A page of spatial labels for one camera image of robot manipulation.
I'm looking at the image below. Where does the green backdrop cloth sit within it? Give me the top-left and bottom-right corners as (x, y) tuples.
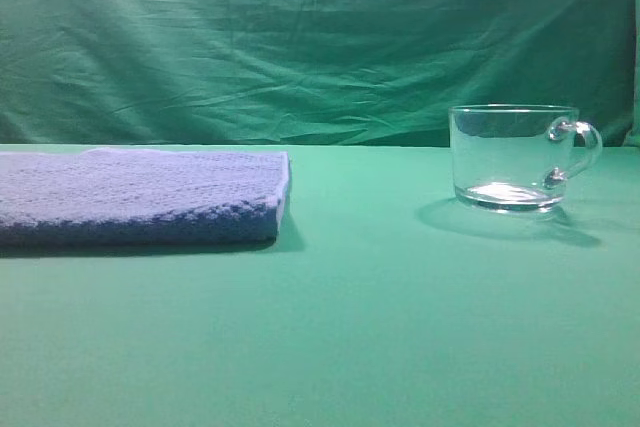
(1, 0), (639, 146)

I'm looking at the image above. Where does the transparent glass cup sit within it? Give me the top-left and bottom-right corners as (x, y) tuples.
(448, 104), (603, 212)

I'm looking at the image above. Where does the folded blue towel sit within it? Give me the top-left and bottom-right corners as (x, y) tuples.
(1, 148), (290, 247)

